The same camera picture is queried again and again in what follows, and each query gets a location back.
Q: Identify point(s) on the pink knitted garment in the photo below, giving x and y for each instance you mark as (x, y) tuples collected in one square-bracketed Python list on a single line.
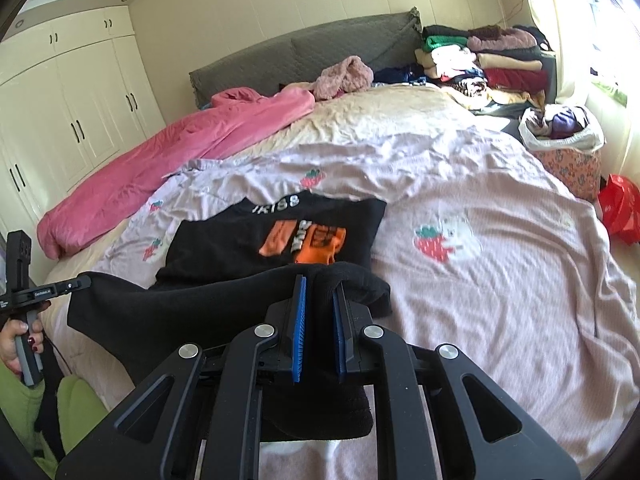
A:
[(347, 76)]

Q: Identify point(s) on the grey quilted headboard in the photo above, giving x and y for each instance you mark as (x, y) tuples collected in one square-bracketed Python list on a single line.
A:
[(381, 41)]

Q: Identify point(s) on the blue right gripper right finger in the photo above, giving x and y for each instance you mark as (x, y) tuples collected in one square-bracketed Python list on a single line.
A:
[(339, 332)]

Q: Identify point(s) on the red plastic bag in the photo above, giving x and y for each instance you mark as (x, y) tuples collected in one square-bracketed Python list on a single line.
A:
[(619, 201)]

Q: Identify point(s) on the pink strawberry print quilt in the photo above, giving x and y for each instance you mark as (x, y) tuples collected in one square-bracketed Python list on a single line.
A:
[(480, 245)]

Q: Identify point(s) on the beige bed sheet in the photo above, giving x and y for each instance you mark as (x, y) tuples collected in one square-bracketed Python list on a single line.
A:
[(361, 116)]

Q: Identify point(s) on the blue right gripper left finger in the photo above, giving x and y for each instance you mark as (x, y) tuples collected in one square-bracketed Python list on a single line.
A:
[(297, 327)]

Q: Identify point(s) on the floral basket with clothes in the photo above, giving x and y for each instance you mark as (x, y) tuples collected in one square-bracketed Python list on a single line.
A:
[(568, 141)]

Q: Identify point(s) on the black sweater orange patches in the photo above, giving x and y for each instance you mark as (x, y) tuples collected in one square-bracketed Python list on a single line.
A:
[(220, 277)]

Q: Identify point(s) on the dark blue garment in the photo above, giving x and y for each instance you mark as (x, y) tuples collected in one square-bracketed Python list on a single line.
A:
[(410, 74)]

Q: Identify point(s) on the white built-in wardrobe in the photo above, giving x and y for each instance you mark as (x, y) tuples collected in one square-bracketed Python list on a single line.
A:
[(74, 95)]

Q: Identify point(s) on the pink plush blanket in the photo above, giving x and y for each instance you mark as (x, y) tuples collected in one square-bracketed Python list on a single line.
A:
[(236, 119)]

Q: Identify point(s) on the stack of folded clothes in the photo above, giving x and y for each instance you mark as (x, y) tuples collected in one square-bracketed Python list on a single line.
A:
[(490, 66)]

